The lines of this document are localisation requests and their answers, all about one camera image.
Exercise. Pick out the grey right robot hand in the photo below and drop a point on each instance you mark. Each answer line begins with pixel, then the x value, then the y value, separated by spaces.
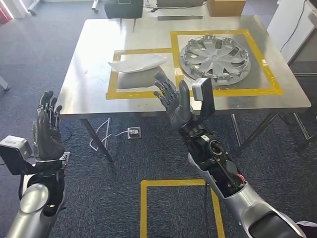
pixel 180 111

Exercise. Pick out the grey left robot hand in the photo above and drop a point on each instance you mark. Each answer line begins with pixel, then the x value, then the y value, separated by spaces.
pixel 47 138

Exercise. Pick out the white curved plastic part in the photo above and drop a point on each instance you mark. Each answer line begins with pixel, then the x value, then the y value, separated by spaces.
pixel 138 63

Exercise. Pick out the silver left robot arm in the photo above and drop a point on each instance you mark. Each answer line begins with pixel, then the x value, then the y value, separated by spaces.
pixel 32 203

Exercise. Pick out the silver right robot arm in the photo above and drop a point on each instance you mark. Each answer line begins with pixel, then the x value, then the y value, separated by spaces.
pixel 247 210

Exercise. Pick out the steel workbench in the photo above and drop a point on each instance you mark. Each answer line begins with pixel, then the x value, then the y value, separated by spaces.
pixel 87 82

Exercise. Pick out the metal floor socket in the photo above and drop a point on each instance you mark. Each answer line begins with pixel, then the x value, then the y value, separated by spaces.
pixel 66 156
pixel 134 133

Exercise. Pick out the round metal plate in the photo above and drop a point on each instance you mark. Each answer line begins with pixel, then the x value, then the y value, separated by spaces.
pixel 213 59

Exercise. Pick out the grey metal bar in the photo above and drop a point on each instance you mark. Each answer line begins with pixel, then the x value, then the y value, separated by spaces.
pixel 180 17

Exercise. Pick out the brown cardboard box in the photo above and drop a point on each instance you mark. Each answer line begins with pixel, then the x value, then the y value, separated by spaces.
pixel 225 8

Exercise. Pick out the black carry bag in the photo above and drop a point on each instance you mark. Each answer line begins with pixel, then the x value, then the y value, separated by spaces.
pixel 124 10

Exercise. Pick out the white wheeled stand leg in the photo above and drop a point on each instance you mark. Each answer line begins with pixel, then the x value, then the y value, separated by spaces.
pixel 33 8
pixel 95 6

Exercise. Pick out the red box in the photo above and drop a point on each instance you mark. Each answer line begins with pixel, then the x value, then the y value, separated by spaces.
pixel 3 14

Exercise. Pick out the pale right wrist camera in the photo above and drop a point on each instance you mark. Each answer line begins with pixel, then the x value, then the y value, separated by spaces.
pixel 198 88

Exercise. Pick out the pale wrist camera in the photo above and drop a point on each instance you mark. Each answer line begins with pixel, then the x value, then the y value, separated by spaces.
pixel 198 88
pixel 14 148

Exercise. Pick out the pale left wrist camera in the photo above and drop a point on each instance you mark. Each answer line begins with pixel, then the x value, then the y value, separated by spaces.
pixel 14 148

